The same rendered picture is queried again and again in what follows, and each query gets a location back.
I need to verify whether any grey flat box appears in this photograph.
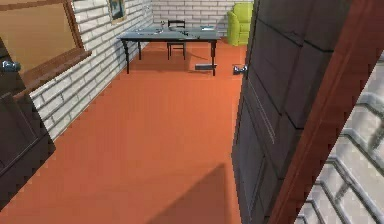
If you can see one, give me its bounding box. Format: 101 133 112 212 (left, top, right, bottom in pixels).
194 63 218 71

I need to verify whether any dark glass top table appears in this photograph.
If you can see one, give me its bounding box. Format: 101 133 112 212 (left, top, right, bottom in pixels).
116 26 222 77

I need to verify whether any black wooden chair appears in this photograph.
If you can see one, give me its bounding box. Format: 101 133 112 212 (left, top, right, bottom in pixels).
166 19 187 61

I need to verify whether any lime green armchair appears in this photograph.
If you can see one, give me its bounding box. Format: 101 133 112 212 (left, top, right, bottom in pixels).
226 1 254 47

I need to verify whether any brown framed window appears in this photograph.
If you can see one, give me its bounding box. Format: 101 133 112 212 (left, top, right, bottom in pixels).
0 0 93 101

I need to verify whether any silver door handle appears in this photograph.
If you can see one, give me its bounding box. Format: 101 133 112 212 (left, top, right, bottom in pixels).
232 64 249 76
1 60 22 73

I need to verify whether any framed wall picture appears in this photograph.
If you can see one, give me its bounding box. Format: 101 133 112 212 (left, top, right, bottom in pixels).
106 0 128 26

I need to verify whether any red brown door frame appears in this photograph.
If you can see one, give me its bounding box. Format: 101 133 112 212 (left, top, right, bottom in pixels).
268 0 384 224

